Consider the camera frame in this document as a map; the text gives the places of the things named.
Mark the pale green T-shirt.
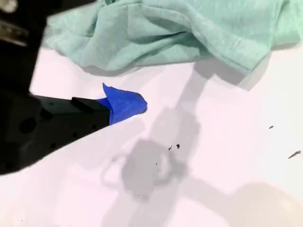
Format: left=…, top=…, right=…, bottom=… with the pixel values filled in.
left=44, top=0, right=303, bottom=76

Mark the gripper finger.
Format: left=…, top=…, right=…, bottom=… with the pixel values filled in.
left=35, top=82, right=148, bottom=158

